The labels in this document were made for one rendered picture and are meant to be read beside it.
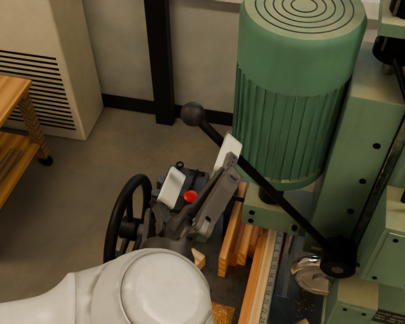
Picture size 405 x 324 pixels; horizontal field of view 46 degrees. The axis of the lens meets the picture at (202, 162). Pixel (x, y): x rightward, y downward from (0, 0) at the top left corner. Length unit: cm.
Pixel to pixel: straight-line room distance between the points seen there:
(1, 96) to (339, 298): 168
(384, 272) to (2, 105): 170
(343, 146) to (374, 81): 11
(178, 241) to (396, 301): 56
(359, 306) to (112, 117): 208
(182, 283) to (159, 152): 216
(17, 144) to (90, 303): 210
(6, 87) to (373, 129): 176
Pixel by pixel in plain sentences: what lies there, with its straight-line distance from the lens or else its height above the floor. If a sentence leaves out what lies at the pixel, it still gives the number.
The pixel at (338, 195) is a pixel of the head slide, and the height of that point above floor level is 120.
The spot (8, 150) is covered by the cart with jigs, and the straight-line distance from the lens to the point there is 246.
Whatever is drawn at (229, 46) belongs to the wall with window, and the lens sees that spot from 233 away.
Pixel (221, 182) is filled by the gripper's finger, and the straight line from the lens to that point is 62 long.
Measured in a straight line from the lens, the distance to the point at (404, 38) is 68.
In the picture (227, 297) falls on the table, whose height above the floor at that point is 90.
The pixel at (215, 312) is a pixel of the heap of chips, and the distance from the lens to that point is 102.
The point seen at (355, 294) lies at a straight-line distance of 91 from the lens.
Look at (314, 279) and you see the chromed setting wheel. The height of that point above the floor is 103.
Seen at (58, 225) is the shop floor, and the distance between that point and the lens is 233.
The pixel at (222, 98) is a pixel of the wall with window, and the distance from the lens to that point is 254.
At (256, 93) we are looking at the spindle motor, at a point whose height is 140.
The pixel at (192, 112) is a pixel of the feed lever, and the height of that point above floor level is 141.
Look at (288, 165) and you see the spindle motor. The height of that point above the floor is 126.
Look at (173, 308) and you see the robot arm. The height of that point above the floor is 153.
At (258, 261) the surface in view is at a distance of 106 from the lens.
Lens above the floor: 186
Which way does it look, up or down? 49 degrees down
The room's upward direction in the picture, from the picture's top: straight up
